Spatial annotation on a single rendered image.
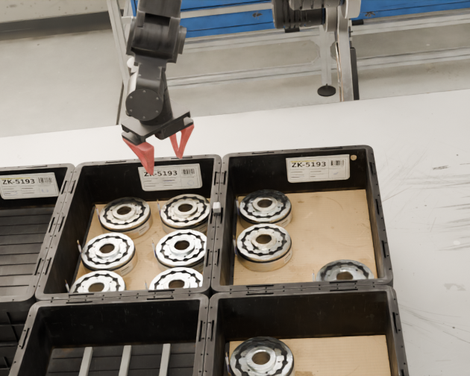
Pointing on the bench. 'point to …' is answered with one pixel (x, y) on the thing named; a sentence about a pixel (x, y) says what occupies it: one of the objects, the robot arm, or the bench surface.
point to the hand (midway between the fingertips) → (163, 161)
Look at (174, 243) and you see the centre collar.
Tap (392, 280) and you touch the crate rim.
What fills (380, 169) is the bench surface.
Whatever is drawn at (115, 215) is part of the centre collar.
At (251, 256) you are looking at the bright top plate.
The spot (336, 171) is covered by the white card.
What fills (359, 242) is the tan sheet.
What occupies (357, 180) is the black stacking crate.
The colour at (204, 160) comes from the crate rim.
